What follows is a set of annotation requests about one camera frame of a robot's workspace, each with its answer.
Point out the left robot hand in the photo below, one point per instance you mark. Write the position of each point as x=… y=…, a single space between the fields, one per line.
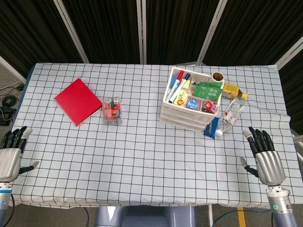
x=9 y=163

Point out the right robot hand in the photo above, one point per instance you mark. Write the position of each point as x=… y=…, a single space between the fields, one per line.
x=271 y=165

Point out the transparent plastic drawer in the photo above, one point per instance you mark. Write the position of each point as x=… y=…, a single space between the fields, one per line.
x=180 y=123
x=184 y=113
x=182 y=118

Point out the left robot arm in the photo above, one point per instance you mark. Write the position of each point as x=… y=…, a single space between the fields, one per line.
x=4 y=201

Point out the clear box with red contents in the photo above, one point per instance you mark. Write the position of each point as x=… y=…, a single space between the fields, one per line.
x=112 y=111

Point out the white drawer organizer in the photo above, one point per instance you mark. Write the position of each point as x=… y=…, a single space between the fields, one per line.
x=165 y=104

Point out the black power adapter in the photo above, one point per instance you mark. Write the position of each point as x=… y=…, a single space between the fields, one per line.
x=6 y=117

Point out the clear water bottle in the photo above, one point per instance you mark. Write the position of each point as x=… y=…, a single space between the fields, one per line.
x=230 y=116

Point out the blue snack wrapper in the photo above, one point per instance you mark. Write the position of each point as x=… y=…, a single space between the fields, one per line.
x=211 y=128

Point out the red candy packet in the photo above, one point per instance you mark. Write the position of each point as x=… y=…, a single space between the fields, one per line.
x=210 y=107

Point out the yellow label tea bottle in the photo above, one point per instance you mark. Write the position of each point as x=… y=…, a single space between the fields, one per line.
x=230 y=89

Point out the red spiral notebook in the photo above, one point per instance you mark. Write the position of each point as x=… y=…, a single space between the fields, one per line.
x=77 y=101

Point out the green tea packet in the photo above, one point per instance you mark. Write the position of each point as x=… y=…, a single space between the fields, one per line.
x=210 y=84
x=206 y=93

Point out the small blue packet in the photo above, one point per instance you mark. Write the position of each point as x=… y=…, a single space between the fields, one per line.
x=192 y=103

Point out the yellow lion snack packet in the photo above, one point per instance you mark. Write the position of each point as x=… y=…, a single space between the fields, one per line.
x=181 y=98

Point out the yellow-green snack packet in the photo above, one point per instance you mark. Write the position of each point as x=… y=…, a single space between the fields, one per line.
x=187 y=85

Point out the blue-capped whiteboard marker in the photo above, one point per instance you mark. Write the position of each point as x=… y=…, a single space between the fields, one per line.
x=183 y=82

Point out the red-capped whiteboard marker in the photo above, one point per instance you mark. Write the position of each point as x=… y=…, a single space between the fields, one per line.
x=176 y=86

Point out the blue eraser block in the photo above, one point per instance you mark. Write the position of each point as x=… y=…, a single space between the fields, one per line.
x=174 y=81

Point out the checkered tablecloth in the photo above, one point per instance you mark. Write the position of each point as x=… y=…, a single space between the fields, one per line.
x=142 y=153

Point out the grey-blue robot torso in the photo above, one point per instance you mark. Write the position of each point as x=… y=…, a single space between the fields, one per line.
x=144 y=216

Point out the black folding partition screen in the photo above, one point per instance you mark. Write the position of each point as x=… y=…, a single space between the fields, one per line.
x=106 y=28

